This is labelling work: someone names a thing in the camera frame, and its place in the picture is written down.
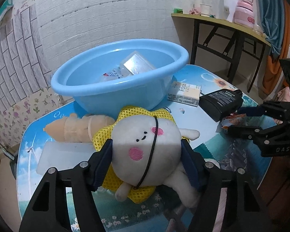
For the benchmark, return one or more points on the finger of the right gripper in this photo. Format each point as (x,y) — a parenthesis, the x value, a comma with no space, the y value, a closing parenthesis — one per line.
(268,108)
(251,132)

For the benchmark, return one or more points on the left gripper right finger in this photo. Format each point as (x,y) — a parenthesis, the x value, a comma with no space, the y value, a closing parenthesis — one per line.
(244,209)

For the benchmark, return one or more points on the white plush toy yellow mesh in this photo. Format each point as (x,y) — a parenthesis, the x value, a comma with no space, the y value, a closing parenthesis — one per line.
(146,152)

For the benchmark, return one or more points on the orange snack packet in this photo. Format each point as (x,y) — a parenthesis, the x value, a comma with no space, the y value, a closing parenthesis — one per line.
(234,119)

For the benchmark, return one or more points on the white translucent plastic box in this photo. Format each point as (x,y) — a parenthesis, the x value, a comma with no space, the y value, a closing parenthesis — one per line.
(63,155)

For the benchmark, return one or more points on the beige face cream box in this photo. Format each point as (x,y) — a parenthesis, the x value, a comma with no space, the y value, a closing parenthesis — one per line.
(184,93)

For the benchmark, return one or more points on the yellow top side table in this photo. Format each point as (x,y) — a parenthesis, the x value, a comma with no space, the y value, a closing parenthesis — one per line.
(240,39)

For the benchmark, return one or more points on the pink water bottle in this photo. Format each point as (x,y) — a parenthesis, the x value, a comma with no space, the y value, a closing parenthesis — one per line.
(244,13)

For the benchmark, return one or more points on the blue curtain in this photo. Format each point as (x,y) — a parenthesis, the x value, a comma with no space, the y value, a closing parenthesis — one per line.
(273,22)

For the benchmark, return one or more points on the white electric kettle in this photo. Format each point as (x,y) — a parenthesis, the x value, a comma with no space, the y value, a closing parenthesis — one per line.
(226,10)

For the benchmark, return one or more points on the white cup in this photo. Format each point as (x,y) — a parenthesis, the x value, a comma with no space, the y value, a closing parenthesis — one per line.
(205,10)

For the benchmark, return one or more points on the pink flower ornament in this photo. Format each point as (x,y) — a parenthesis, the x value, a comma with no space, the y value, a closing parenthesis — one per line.
(195,11)

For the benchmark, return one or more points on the white paper roll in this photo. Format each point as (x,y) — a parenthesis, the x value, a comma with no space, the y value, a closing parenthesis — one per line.
(197,3)

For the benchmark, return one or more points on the small green box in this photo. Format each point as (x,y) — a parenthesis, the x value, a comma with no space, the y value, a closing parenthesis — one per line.
(178,11)

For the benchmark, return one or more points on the light blue plastic basin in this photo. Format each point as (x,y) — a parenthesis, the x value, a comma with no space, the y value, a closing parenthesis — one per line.
(79,76)

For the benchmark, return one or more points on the clear box with brown contents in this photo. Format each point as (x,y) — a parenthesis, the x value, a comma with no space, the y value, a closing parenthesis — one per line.
(134,64)

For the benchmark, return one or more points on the teal hanging plastic bag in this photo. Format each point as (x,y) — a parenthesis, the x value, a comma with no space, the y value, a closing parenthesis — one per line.
(8,4)

